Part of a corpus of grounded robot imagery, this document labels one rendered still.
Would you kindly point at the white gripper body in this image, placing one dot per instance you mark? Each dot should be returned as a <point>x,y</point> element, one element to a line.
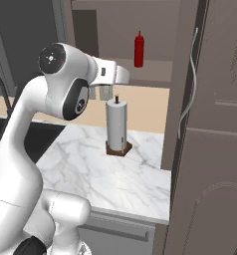
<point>122,75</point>

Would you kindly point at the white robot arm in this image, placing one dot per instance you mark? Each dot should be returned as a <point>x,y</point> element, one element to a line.
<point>17,149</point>

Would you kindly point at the brown cabinet door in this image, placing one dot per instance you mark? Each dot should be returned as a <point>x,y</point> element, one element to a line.
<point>213,149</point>

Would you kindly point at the red condiment bottle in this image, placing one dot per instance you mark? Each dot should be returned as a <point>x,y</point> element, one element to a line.
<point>139,50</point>

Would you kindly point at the grey paper towel roll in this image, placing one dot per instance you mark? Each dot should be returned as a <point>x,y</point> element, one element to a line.
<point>116,126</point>

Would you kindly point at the brown wooden towel holder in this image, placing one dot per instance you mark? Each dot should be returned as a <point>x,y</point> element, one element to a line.
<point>123,151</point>

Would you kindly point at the dark sink basin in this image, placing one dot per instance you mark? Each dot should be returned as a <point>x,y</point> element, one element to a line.
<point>44,139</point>

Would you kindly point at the black sink tap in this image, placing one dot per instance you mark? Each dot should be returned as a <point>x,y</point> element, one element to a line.
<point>3,91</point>

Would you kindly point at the dark grey window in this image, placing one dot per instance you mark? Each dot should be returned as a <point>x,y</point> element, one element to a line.
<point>24,30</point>

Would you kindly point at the grey drawer front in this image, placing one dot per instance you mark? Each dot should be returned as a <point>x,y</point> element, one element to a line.
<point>123,244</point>

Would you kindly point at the brown wall cabinet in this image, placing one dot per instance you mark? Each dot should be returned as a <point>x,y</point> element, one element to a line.
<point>123,30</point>

